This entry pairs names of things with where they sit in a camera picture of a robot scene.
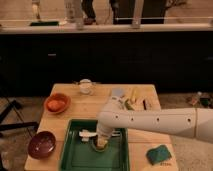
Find clear glass cup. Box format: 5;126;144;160
79;79;92;94

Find yellow utensil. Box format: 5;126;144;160
130;88;137;104

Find clutter on floor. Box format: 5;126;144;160
187;92;213;108

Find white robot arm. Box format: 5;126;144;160
96;96;213;143

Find white utensil in tray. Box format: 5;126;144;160
79;129;120;142

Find dark red bowl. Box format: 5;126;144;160
28;131;56;160

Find orange bowl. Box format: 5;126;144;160
44;93;71;114

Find green plastic tray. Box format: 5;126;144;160
59;119;130;171

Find light blue cup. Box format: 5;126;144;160
111;88;125;98

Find green sponge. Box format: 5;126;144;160
146;145;172;165

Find black stand legs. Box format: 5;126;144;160
0;100;39;137

